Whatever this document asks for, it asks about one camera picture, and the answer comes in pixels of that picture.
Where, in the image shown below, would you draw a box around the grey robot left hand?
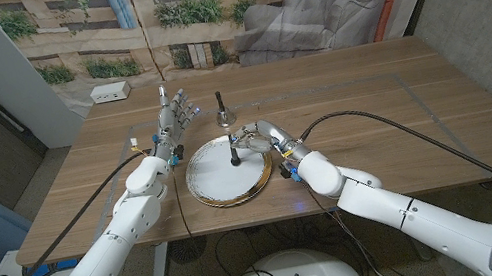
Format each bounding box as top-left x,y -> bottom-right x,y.
139,79 -> 209,170

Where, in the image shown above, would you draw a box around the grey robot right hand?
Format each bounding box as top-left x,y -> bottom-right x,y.
227,111 -> 315,174

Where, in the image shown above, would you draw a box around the black makeup brush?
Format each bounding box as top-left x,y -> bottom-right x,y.
225,133 -> 243,168

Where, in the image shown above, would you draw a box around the white plate gold rim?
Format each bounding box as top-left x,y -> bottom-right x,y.
178,127 -> 280,215

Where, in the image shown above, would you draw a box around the white power strip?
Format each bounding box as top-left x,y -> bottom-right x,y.
88,79 -> 134,106

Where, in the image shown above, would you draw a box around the white connector yellow wires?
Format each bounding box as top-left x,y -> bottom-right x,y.
128,134 -> 152,160

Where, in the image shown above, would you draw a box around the silver handbell black handle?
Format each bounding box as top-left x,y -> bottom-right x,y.
210,88 -> 240,130

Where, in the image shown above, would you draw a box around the thin black left wrist cable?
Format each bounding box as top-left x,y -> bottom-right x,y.
170,168 -> 195,244

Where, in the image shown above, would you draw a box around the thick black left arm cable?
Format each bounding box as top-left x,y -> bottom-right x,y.
0,148 -> 174,276

